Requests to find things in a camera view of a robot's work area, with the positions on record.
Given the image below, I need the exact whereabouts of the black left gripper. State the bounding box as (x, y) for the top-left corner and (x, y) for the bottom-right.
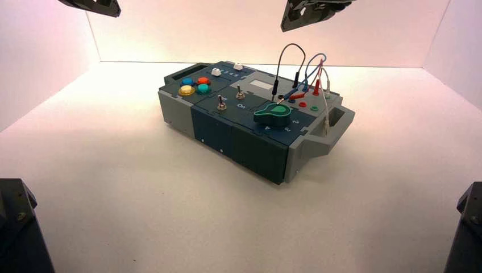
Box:
(58, 0), (122, 18)

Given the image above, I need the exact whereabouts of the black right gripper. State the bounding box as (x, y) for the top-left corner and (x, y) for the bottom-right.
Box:
(280, 0), (357, 33)

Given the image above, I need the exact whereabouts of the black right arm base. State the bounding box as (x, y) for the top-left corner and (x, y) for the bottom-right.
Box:
(443, 181), (482, 273)

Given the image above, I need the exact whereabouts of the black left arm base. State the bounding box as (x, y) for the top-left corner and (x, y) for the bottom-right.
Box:
(0, 178), (56, 273)

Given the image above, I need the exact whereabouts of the green rotary knob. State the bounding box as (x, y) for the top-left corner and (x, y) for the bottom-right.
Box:
(253, 104), (292, 127)

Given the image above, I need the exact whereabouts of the blue grey task box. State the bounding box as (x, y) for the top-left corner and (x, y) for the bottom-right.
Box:
(157, 61), (356, 186)

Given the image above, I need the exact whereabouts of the blue jumper cable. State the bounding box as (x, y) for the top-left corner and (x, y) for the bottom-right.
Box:
(282, 52), (327, 100)

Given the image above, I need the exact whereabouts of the red jumper cable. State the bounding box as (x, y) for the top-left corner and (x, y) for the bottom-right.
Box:
(289, 58), (325, 101)

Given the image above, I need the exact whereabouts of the black jumper cable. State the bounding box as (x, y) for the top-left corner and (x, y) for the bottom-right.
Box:
(271, 43), (306, 102)

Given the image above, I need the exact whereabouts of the white jumper cable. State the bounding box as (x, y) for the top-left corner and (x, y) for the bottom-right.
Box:
(318, 67), (332, 137)

